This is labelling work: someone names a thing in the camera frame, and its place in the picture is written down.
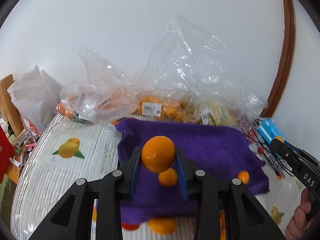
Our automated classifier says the small orange mandarin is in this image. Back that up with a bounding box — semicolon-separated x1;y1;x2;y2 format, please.
236;171;249;185

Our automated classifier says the small red tomato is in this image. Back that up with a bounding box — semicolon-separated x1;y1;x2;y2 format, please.
121;223;140;231

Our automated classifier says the person's right hand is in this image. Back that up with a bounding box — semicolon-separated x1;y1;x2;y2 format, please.
285;189;312;240

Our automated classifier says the red cherry tomato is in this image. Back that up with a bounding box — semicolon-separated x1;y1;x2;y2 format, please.
258;146;264;154

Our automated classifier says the blue tissue pack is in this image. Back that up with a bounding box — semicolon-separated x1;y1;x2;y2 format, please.
258;118;286;144

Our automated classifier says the bag of red fruit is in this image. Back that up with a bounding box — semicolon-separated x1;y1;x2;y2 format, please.
244;127;259;144

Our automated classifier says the purple towel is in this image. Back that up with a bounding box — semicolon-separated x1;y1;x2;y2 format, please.
115;118;269;225

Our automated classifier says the clear bag of yellow fruit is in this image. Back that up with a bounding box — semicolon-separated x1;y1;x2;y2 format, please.
194;86;267;132

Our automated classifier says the red paper bag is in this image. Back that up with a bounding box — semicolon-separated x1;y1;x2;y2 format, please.
0;128;15;183

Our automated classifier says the clear bag of oranges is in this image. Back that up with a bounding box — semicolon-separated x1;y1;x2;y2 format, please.
56;46;139;125

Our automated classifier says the white plastic bag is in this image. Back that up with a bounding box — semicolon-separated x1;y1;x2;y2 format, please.
7;66;62;134

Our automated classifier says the clear bag of kumquats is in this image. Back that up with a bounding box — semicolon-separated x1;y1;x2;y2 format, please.
132;14;241;123

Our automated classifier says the black cable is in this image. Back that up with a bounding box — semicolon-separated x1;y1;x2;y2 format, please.
246;118;298;177

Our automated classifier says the brown door frame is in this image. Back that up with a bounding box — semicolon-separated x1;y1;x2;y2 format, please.
260;0;296;118

